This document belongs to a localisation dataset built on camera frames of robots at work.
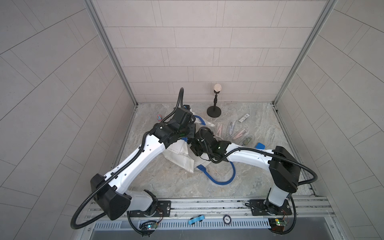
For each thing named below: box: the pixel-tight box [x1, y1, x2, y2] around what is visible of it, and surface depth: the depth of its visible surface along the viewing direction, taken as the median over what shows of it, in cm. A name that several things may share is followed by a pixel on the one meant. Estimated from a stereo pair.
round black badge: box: [223, 214, 232, 225], surface depth 70 cm
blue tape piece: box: [188, 215, 205, 225], surface depth 68 cm
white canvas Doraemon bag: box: [191, 108, 215, 131], surface depth 76 cm
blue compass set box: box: [255, 142, 266, 150], surface depth 96 cm
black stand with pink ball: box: [206, 83, 222, 118], surface depth 111 cm
